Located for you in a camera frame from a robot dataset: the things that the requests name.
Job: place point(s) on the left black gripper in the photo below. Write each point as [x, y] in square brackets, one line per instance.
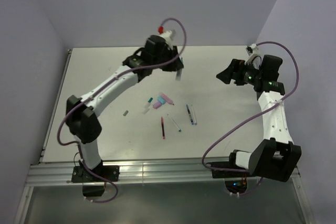
[175, 65]

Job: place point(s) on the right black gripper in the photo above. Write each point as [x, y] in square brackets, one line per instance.
[238, 66]

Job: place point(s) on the light blue highlighter cap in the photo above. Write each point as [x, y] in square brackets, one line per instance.
[161, 100]

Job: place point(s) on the pink highlighter pen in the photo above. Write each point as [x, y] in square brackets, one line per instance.
[166, 98]

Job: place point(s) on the purple highlighter cap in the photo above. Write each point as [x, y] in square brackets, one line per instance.
[157, 105]

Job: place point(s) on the white teal marker pen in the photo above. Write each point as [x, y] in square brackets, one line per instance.
[174, 122]

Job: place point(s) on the light blue highlighter pen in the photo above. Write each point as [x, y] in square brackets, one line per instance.
[178, 75]

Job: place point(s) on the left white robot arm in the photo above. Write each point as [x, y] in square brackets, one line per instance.
[82, 113]

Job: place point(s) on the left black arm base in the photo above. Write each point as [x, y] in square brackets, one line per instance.
[94, 181]

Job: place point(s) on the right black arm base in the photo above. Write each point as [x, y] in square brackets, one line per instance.
[235, 181]

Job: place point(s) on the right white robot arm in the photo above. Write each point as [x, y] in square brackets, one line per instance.
[276, 156]

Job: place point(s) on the white light blue pen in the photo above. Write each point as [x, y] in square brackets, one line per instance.
[193, 115]

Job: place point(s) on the red gel pen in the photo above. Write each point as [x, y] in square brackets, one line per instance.
[163, 129]

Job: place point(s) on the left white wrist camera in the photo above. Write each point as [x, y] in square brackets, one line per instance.
[167, 35]

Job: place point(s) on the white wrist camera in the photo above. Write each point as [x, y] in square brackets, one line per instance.
[167, 35]
[253, 52]

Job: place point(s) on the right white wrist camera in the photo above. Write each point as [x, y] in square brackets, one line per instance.
[253, 52]

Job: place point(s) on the aluminium frame rail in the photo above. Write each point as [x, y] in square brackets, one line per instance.
[131, 172]

